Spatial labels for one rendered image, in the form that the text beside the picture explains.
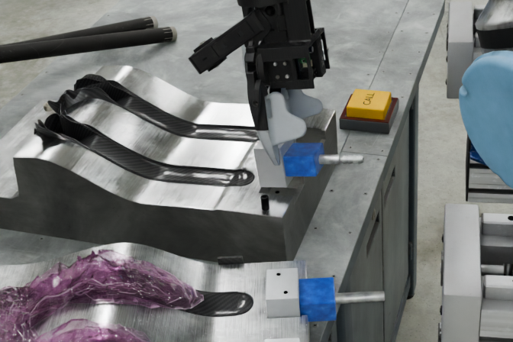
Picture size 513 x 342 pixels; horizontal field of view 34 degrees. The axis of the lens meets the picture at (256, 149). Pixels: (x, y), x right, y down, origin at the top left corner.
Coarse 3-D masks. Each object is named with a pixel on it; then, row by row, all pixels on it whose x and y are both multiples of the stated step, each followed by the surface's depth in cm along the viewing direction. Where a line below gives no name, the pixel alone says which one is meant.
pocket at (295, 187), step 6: (294, 180) 112; (300, 180) 111; (288, 186) 113; (294, 186) 112; (300, 186) 111; (264, 192) 110; (270, 192) 112; (276, 192) 113; (282, 192) 112; (288, 192) 112; (294, 192) 112; (294, 198) 109; (294, 204) 108
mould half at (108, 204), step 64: (128, 128) 120; (320, 128) 119; (0, 192) 119; (64, 192) 113; (128, 192) 111; (192, 192) 110; (256, 192) 108; (320, 192) 120; (192, 256) 112; (256, 256) 108
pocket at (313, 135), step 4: (308, 128) 120; (312, 128) 120; (316, 128) 119; (308, 132) 120; (312, 132) 120; (316, 132) 120; (320, 132) 119; (324, 132) 119; (304, 136) 121; (308, 136) 120; (312, 136) 120; (316, 136) 120; (320, 136) 120; (324, 136) 119; (296, 140) 122; (300, 140) 121; (304, 140) 121; (308, 140) 121; (312, 140) 121; (316, 140) 120; (320, 140) 120; (324, 140) 119
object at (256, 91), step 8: (248, 72) 99; (248, 80) 99; (256, 80) 99; (248, 88) 99; (256, 88) 99; (264, 88) 100; (248, 96) 99; (256, 96) 99; (264, 96) 100; (256, 104) 100; (264, 104) 100; (256, 112) 100; (264, 112) 100; (256, 120) 100; (264, 120) 100; (256, 128) 101; (264, 128) 101
